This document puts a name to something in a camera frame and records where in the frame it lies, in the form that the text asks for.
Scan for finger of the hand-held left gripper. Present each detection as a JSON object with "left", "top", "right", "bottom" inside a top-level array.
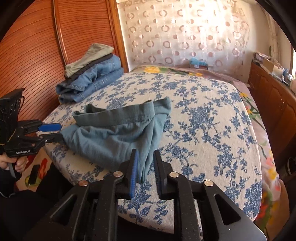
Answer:
[
  {"left": 32, "top": 132, "right": 64, "bottom": 144},
  {"left": 22, "top": 120, "right": 62, "bottom": 136}
]

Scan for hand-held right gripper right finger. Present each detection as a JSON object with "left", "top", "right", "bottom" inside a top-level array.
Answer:
[{"left": 153, "top": 149, "right": 266, "bottom": 241}]

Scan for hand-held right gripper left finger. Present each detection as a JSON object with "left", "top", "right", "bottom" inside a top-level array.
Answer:
[{"left": 24, "top": 148, "right": 139, "bottom": 241}]

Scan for teal blue shirt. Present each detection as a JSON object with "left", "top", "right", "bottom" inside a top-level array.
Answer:
[{"left": 61, "top": 97, "right": 171, "bottom": 183}]

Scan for dark folded pants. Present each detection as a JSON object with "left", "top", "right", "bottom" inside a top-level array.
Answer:
[{"left": 66, "top": 54, "right": 114, "bottom": 81}]

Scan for olive green folded pants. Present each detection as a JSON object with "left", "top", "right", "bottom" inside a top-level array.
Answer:
[{"left": 64, "top": 44, "right": 114, "bottom": 78}]

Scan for person's left hand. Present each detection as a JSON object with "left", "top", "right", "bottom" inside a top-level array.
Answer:
[{"left": 0, "top": 154, "right": 27, "bottom": 173}]

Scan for blue floral white cloth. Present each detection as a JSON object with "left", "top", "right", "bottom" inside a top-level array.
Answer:
[{"left": 43, "top": 72, "right": 263, "bottom": 234}]

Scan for wooden louvered wardrobe door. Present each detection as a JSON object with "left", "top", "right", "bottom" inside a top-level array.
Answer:
[
  {"left": 0, "top": 0, "right": 67, "bottom": 130},
  {"left": 53, "top": 0, "right": 129, "bottom": 73}
]

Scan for blue folded jeans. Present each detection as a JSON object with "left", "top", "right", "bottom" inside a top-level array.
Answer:
[
  {"left": 59, "top": 68, "right": 124, "bottom": 103},
  {"left": 56, "top": 57, "right": 122, "bottom": 95}
]

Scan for person's dark clothing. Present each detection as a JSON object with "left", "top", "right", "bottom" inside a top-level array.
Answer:
[{"left": 0, "top": 162, "right": 77, "bottom": 241}]

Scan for colourful floral bed blanket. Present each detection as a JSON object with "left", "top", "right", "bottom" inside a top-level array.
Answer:
[{"left": 14, "top": 65, "right": 289, "bottom": 232}]

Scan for small blue object by curtain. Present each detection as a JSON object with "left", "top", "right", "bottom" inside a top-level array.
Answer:
[{"left": 188, "top": 58, "right": 208, "bottom": 70}]

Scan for sheer curtain with circles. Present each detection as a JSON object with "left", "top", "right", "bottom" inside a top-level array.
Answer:
[{"left": 117, "top": 0, "right": 272, "bottom": 72}]

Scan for wooden cabinet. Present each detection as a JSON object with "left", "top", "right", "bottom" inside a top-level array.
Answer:
[{"left": 248, "top": 61, "right": 296, "bottom": 163}]

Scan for stack of papers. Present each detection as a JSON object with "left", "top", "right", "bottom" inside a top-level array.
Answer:
[{"left": 253, "top": 51, "right": 272, "bottom": 63}]

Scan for beige cardboard box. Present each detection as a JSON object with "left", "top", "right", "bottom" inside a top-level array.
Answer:
[{"left": 264, "top": 58, "right": 281, "bottom": 75}]

